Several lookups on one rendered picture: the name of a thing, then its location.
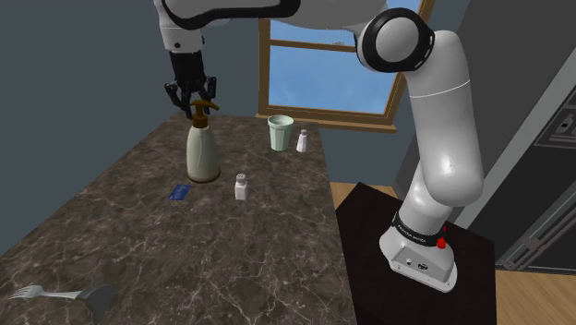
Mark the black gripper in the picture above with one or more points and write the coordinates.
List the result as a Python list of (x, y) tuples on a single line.
[(188, 67)]

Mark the pale green cup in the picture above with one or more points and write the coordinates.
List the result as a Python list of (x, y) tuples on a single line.
[(280, 133)]

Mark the white square shaker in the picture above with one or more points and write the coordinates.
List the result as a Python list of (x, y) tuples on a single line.
[(241, 187)]

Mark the beige soap dispenser brown pump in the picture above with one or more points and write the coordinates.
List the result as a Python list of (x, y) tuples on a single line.
[(202, 151)]

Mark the dark grey refrigerator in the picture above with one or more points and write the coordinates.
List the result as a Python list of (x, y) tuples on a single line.
[(540, 180)]

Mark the white round-top shaker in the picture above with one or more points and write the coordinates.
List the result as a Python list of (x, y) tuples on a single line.
[(302, 141)]

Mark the blue card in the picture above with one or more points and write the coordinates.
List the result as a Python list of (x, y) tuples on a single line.
[(179, 192)]

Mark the silver fork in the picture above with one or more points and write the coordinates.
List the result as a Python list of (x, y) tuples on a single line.
[(45, 294)]

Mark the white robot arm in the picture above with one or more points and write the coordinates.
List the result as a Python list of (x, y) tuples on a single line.
[(443, 135)]

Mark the wooden framed window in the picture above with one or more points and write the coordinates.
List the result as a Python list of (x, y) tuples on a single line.
[(328, 81)]

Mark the dark robot stand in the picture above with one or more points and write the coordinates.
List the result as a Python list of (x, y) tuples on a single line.
[(405, 292)]

